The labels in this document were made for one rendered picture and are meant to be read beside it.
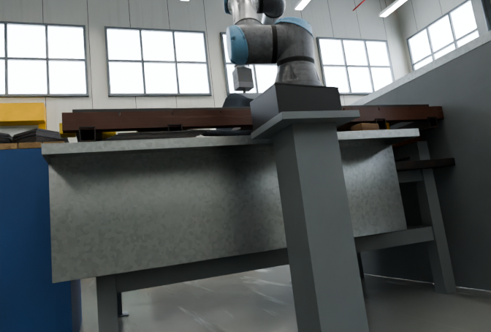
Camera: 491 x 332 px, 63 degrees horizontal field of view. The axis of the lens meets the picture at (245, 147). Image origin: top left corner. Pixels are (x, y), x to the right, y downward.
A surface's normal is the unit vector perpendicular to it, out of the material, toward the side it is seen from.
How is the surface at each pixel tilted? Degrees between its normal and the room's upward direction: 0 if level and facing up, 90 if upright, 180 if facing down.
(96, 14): 90
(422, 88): 90
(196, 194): 90
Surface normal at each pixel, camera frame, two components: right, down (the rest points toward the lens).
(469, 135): -0.94, 0.05
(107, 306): 0.33, -0.21
